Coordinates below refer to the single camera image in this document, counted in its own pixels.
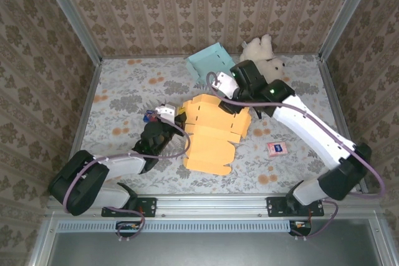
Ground black cable connector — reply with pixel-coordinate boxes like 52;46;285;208
289;219;312;237
115;221;142;238

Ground grey metal sheet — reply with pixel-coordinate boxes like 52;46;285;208
46;231;385;266

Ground aluminium frame post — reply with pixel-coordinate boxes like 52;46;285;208
36;0;103;65
318;0;381;61

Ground aluminium side rail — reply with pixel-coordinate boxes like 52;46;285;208
317;57;369;194
59;60;103;196

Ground grey slotted cable duct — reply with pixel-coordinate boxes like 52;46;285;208
57;219;294;234

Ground pink packet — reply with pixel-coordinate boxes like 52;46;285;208
266;141;289;157

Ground orange paper box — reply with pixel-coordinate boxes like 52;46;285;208
182;93;252;176

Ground floral table cover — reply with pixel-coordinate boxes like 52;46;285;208
67;55;359;196

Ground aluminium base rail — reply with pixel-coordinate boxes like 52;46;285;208
46;194;382;218

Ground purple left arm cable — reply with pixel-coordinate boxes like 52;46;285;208
62;113;191;244

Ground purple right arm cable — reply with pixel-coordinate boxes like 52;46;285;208
207;72;387;242

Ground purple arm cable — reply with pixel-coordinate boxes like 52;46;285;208
62;113;191;244
207;72;387;242

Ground small blue card box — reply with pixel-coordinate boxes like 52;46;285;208
142;109;157;124

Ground white plush bear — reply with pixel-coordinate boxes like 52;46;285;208
239;34;287;82

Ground teal paper box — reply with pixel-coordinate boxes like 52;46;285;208
186;42;238;87

